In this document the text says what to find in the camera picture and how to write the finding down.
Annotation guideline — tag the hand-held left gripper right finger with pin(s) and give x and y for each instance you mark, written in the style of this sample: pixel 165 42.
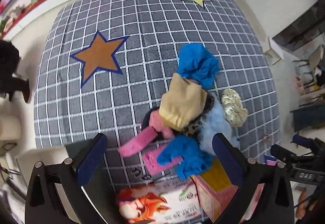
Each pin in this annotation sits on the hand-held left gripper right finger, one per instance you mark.
pixel 226 160

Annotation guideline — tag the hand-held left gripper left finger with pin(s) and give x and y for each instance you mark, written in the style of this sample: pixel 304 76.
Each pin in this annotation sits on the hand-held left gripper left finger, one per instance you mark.
pixel 92 160

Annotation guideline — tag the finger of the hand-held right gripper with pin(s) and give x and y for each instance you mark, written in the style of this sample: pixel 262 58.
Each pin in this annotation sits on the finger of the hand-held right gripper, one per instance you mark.
pixel 302 140
pixel 281 151

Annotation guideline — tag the light blue fuzzy cloth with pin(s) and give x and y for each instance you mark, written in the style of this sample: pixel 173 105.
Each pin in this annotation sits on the light blue fuzzy cloth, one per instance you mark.
pixel 213 127

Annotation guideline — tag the small blue cloth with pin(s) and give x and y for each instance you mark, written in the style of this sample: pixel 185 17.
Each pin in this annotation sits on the small blue cloth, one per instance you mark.
pixel 188 155

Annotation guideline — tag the pink sponge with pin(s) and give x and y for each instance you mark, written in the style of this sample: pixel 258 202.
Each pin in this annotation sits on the pink sponge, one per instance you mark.
pixel 135 144
pixel 152 160

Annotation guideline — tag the leopard print fuzzy cloth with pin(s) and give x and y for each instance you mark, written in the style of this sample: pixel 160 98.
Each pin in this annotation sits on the leopard print fuzzy cloth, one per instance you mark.
pixel 195 125

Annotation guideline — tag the cream patterned cloth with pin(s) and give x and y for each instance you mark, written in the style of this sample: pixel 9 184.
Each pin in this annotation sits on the cream patterned cloth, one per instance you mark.
pixel 233 108

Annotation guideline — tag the beige knit sock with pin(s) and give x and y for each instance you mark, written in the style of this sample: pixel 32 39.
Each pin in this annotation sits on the beige knit sock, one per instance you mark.
pixel 180 104

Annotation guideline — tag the pink fuzzy cloth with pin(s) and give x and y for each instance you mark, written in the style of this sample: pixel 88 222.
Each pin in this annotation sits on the pink fuzzy cloth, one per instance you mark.
pixel 158 122

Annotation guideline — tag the printed cardboard box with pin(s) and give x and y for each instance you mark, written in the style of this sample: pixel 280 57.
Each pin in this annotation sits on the printed cardboard box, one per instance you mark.
pixel 162 203

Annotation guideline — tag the large blue cloth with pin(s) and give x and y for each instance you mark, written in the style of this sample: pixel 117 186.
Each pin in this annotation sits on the large blue cloth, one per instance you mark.
pixel 195 61

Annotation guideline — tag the pink slippers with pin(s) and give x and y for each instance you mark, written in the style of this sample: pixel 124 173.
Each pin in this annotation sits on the pink slippers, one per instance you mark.
pixel 300 83

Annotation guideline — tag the metal chair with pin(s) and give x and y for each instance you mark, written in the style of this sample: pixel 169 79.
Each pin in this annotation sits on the metal chair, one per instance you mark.
pixel 313 60

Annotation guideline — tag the white stool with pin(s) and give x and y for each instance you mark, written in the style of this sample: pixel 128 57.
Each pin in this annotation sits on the white stool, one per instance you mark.
pixel 275 50

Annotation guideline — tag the dark cabinet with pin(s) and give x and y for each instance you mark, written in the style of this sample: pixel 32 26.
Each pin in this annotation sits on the dark cabinet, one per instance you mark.
pixel 302 28

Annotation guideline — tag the grey checked star blanket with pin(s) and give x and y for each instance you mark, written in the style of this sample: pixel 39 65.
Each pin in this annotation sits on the grey checked star blanket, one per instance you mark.
pixel 152 36

